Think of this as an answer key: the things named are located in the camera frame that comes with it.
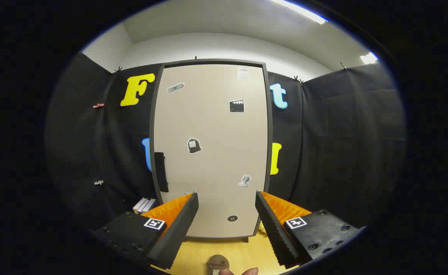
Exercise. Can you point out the brown fuzzy shoe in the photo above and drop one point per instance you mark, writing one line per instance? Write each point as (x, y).
(218, 262)

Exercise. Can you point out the black backdrop cloth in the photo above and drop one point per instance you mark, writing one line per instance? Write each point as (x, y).
(342, 133)

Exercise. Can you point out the long ceiling light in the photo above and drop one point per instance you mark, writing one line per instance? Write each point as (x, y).
(304, 12)

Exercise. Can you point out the small ceiling light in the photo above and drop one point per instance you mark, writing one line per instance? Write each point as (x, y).
(368, 58)

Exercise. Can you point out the white book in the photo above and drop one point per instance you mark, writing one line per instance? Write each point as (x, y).
(139, 205)

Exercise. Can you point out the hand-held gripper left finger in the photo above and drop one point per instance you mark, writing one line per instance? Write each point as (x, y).
(178, 233)

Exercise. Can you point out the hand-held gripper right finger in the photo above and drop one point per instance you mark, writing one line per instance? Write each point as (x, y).
(273, 233)

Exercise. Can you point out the dark grey shoe cabinet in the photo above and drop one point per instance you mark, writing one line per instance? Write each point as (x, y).
(268, 126)

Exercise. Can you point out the beige shoe cabinet door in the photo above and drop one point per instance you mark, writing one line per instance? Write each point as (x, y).
(216, 126)

